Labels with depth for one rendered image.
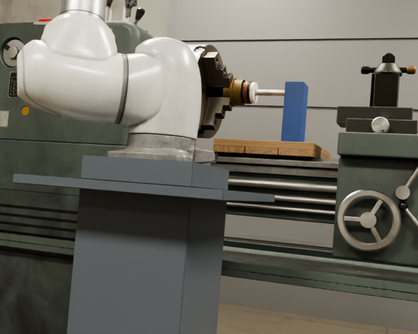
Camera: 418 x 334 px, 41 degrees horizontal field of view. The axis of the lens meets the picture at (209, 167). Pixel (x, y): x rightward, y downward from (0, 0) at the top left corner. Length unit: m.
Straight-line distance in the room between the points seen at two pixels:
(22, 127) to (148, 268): 0.93
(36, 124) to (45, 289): 0.53
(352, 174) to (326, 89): 2.27
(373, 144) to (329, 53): 2.37
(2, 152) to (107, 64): 0.86
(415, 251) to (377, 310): 2.22
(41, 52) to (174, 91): 0.28
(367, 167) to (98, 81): 0.73
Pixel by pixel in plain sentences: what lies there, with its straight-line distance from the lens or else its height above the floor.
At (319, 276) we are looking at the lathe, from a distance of 1.47.
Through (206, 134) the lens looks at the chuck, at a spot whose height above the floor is 0.93.
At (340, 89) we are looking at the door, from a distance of 3.72.
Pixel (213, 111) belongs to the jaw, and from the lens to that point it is 1.82.
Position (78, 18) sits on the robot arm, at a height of 1.08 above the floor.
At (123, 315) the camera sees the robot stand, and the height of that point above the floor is 0.48.
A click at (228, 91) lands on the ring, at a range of 1.84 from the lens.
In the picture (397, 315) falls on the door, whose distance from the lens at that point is 3.69.
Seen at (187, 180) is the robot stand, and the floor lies 0.76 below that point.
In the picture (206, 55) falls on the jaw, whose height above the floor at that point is 1.18.
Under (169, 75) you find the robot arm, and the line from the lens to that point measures 1.19.
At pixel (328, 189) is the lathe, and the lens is 1.59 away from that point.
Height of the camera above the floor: 0.74
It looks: 3 degrees up
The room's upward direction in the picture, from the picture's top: 5 degrees clockwise
